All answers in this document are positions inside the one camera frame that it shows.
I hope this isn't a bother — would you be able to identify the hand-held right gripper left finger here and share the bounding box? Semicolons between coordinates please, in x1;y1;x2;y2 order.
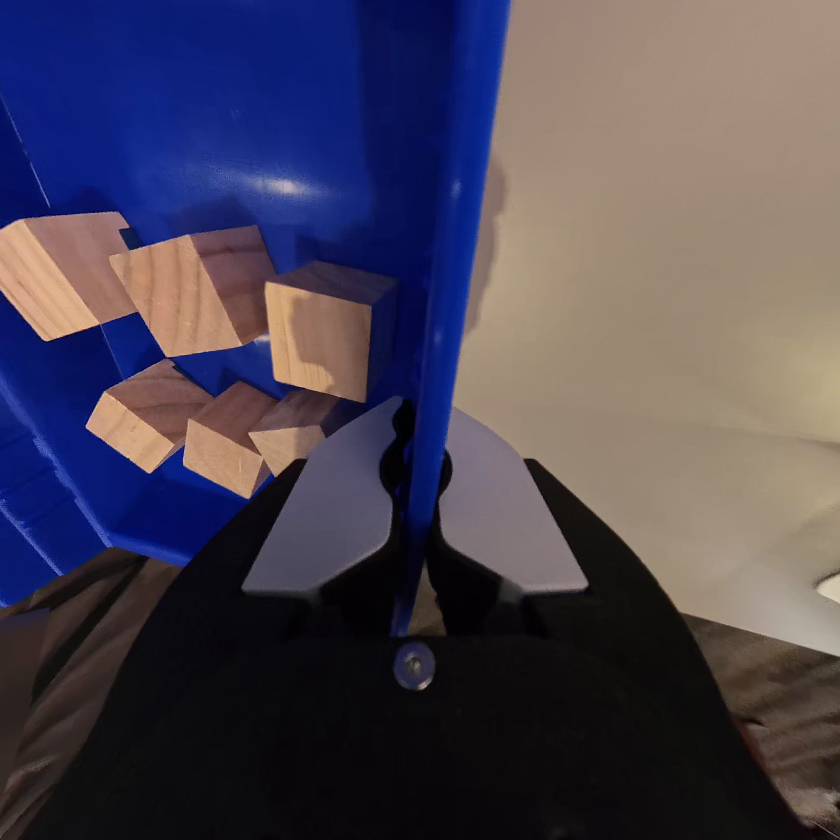
241;395;413;611

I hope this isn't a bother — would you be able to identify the pile of wooden cubes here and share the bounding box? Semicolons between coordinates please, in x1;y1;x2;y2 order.
0;211;400;500

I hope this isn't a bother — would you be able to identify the blue plastic bin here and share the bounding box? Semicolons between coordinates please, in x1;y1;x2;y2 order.
0;0;513;637

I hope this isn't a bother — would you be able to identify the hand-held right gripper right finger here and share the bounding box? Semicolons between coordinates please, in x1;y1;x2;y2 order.
430;407;590;614

